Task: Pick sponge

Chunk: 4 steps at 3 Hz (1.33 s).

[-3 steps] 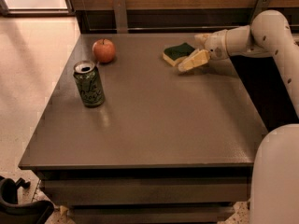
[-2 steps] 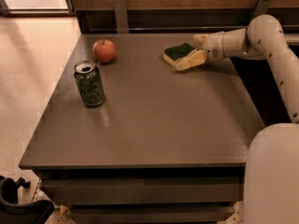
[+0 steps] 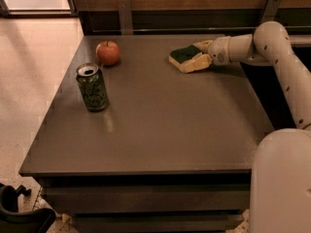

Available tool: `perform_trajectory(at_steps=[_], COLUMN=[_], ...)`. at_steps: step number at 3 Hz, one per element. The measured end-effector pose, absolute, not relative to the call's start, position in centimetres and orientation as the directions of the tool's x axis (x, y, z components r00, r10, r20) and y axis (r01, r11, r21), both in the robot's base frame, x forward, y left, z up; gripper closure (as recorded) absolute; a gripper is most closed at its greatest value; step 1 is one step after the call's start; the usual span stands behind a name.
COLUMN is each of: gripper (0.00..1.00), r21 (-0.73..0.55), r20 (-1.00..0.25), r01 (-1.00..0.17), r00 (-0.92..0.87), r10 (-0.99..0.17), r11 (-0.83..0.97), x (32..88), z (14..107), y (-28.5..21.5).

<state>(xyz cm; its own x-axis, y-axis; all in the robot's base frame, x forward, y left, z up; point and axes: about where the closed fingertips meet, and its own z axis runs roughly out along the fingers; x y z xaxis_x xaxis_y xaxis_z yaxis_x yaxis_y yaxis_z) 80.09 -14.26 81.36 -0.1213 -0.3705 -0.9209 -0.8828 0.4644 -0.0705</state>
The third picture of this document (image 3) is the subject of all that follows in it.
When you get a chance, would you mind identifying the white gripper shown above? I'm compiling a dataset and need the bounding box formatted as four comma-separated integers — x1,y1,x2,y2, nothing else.
180,36,230,73

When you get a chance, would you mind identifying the green and yellow sponge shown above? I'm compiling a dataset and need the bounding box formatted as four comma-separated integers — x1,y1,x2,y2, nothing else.
168,45,202,68

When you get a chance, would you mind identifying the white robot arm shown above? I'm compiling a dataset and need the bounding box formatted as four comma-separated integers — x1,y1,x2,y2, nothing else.
181,21,311,233

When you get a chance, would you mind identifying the red apple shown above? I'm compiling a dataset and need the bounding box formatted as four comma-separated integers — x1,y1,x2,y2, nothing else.
95,41,121,66

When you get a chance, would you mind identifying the grey cabinet with drawers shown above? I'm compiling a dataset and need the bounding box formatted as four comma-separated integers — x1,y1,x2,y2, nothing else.
20,35,272,233

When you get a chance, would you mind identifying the green soda can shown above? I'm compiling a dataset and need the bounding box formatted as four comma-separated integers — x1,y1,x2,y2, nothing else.
76,63,109,112

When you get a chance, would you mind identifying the left metal bracket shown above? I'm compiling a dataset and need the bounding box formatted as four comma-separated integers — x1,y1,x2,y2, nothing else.
118,0,133,35

